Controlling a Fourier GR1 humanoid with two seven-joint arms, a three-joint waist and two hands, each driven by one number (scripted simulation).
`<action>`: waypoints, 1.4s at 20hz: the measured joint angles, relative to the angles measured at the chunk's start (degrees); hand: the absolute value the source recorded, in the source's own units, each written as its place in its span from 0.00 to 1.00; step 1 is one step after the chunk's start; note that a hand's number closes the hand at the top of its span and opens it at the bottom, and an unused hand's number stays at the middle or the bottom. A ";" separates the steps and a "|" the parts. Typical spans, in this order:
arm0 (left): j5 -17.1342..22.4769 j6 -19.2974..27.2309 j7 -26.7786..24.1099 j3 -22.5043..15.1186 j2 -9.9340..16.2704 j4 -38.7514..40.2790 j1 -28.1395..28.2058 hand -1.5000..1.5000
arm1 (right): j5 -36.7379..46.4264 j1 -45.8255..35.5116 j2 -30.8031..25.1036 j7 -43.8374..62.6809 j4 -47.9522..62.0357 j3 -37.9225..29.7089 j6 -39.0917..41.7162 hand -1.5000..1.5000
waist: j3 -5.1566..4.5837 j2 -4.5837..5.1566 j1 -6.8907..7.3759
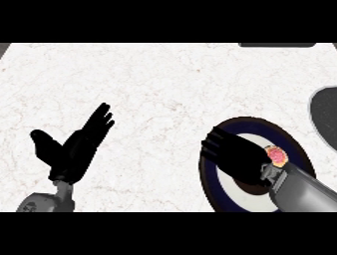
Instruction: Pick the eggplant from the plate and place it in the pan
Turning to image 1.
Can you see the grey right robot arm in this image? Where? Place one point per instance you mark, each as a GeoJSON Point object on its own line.
{"type": "Point", "coordinates": [308, 192]}

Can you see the dark grey flat appliance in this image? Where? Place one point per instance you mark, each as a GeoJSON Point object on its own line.
{"type": "Point", "coordinates": [277, 44]}

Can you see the navy and white plate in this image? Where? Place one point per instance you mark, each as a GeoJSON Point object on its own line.
{"type": "Point", "coordinates": [254, 196]}

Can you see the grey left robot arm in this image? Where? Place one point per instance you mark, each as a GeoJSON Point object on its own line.
{"type": "Point", "coordinates": [53, 201]}

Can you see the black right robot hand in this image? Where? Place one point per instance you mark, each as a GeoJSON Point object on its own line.
{"type": "Point", "coordinates": [240, 159]}

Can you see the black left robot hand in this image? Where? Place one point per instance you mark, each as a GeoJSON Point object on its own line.
{"type": "Point", "coordinates": [80, 149]}

